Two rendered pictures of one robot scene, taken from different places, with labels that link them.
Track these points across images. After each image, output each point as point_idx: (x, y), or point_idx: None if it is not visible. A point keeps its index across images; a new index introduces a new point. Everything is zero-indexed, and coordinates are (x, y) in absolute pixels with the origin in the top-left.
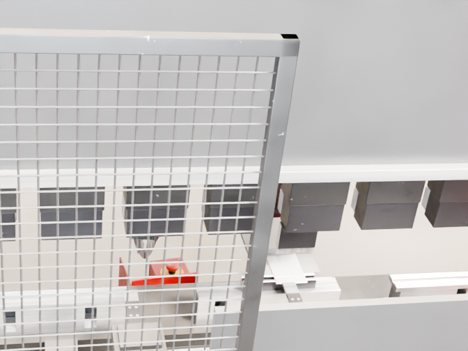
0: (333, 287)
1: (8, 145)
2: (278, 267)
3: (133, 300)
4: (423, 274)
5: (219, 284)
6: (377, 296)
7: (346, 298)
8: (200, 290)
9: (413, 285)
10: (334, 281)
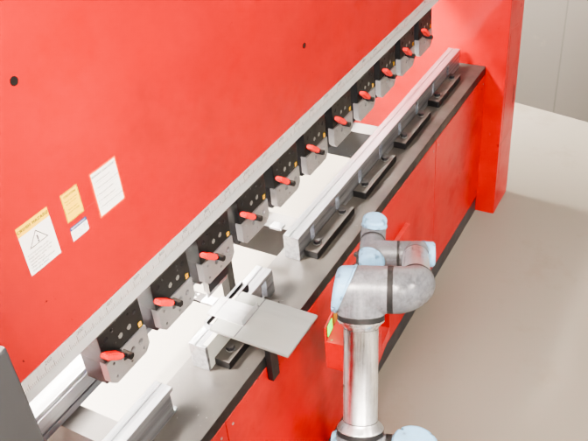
0: (195, 339)
1: None
2: (236, 306)
3: (271, 224)
4: (148, 412)
5: (259, 280)
6: (185, 410)
7: (204, 387)
8: (262, 269)
9: (145, 394)
10: (200, 345)
